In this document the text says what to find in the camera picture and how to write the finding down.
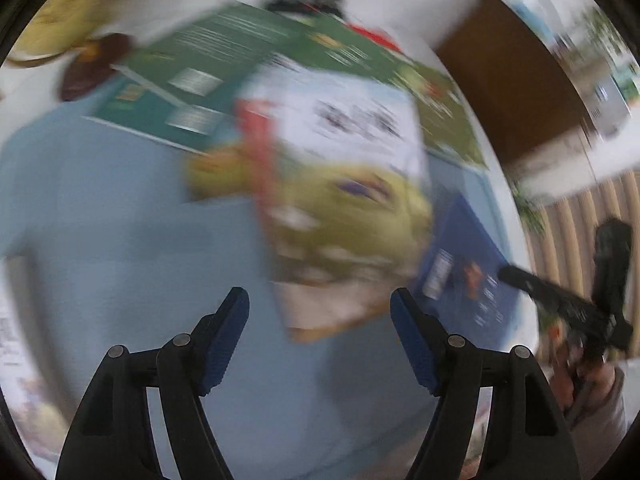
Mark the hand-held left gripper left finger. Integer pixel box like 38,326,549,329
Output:
55,286,251,480

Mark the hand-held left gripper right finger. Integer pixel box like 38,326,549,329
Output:
390,287,581,480

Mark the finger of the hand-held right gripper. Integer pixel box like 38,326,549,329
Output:
497,265,596,327

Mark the dark blue book red emblem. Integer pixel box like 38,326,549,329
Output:
412,194,523,356

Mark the white rabbit picture book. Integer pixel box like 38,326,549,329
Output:
235,62,436,343

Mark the person's right forearm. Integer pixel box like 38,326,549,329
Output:
565,365,636,461

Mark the person's right hand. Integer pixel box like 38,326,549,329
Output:
551,341,615,413

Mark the green leafy plant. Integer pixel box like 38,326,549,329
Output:
512,180,548,236
582,5,628,58

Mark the light blue textured mat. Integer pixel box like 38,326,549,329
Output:
0,105,521,480

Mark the white appliance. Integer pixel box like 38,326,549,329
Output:
585,67,631,136

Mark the olive green insect book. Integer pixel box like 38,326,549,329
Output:
395,60,491,168

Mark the wooden cabinet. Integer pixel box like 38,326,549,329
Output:
435,0,596,181

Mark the dark green book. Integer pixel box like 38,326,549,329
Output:
295,12,426,91

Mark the white bookshelf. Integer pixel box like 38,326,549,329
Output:
330,0,501,48

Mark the red tassel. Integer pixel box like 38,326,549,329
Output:
347,22,403,53

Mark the green book white text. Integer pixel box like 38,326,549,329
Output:
117,2,321,101

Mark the antique style globe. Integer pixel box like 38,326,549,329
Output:
7,0,168,103

